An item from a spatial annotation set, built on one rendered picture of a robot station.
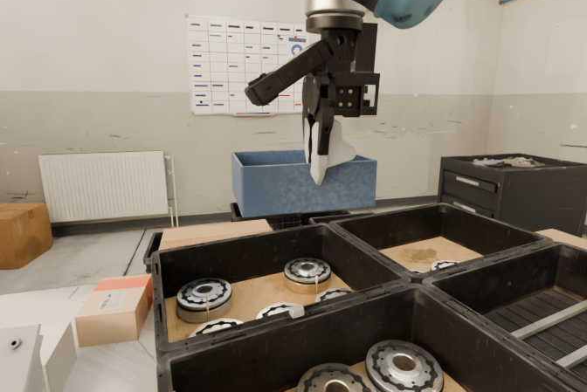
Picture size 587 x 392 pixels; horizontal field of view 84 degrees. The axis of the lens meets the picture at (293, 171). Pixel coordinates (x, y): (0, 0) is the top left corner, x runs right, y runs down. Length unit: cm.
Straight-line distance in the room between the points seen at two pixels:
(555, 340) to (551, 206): 146
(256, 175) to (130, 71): 303
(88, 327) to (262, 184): 57
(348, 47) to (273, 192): 21
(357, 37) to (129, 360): 74
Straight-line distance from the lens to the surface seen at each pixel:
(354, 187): 48
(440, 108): 429
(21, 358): 56
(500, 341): 52
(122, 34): 346
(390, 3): 27
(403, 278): 60
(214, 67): 335
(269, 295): 72
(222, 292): 68
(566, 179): 219
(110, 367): 84
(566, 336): 78
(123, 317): 86
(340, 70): 43
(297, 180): 45
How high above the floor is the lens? 122
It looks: 12 degrees down
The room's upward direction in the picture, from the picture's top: straight up
